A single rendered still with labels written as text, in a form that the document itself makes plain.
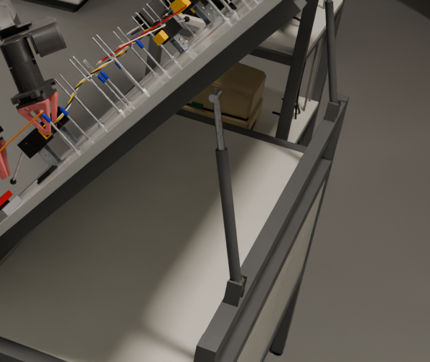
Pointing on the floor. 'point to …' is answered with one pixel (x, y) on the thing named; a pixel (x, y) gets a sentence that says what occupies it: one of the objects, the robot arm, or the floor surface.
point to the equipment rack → (286, 43)
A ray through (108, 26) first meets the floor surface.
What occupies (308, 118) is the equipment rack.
